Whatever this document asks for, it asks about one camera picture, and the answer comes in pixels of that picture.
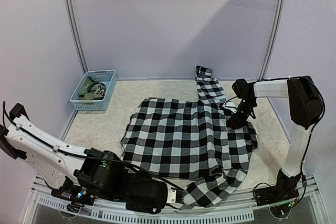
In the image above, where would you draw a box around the left aluminium wall post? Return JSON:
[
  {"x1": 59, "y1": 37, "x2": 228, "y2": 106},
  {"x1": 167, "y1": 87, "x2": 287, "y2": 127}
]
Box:
[{"x1": 65, "y1": 0, "x2": 88, "y2": 73}]

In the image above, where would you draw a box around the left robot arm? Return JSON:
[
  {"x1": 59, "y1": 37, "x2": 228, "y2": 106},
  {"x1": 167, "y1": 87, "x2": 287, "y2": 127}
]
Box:
[{"x1": 1, "y1": 103, "x2": 184, "y2": 214}]

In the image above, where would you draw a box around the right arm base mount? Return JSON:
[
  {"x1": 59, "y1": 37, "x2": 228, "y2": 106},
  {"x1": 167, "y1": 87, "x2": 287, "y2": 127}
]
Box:
[{"x1": 253, "y1": 176, "x2": 308, "y2": 208}]

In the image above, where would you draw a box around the aluminium wall post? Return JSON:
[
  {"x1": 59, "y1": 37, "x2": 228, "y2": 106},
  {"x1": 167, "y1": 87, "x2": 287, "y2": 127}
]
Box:
[
  {"x1": 65, "y1": 0, "x2": 88, "y2": 73},
  {"x1": 258, "y1": 0, "x2": 285, "y2": 80}
]

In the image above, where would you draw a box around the black white checked shirt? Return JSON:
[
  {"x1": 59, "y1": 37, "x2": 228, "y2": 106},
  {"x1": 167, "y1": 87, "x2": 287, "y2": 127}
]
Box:
[{"x1": 121, "y1": 66, "x2": 257, "y2": 209}]

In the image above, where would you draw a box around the green garment in basket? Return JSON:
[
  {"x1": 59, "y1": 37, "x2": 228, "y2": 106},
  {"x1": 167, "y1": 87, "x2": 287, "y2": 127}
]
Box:
[{"x1": 78, "y1": 77, "x2": 107, "y2": 101}]

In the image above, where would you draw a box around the right aluminium wall post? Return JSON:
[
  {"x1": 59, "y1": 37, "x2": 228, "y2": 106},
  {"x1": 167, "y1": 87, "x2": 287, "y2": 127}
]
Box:
[{"x1": 258, "y1": 0, "x2": 285, "y2": 80}]

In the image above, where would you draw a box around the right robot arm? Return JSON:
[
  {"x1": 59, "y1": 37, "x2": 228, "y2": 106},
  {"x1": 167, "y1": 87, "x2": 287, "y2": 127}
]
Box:
[{"x1": 227, "y1": 76, "x2": 325, "y2": 201}]

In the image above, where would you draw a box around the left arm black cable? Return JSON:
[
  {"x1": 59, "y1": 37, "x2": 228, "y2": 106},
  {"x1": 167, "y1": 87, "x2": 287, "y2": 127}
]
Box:
[{"x1": 2, "y1": 100, "x2": 184, "y2": 190}]

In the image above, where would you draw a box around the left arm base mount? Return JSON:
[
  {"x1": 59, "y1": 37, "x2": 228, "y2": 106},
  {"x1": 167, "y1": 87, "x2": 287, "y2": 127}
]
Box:
[{"x1": 50, "y1": 183, "x2": 95, "y2": 213}]

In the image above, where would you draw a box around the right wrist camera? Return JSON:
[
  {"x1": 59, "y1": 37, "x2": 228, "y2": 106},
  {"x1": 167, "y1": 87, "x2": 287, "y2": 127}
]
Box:
[{"x1": 223, "y1": 101, "x2": 237, "y2": 113}]

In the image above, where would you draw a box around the light blue plastic basket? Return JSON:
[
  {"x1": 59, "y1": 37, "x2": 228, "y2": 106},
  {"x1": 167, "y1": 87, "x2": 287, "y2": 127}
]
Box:
[{"x1": 69, "y1": 70, "x2": 117, "y2": 111}]

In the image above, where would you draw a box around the front aluminium rail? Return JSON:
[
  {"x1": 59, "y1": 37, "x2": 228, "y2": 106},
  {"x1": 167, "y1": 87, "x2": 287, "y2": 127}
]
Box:
[{"x1": 23, "y1": 176, "x2": 329, "y2": 223}]

